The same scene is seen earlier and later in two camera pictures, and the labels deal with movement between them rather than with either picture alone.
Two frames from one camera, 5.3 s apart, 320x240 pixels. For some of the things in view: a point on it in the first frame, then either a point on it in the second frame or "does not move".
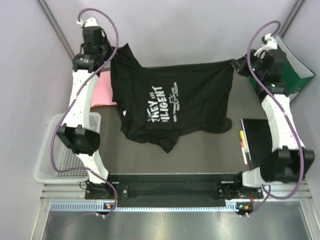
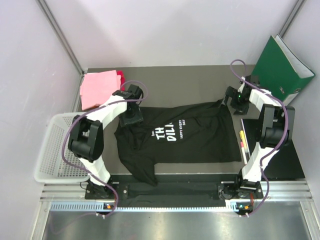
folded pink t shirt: [102, 91] does not move
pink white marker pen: [243, 153] does not move
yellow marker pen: [242, 136] does not move
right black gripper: [240, 65] -> [232, 93]
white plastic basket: [57, 162] does not move
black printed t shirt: [162, 105] -> [198, 133]
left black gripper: [110, 50] -> [137, 118]
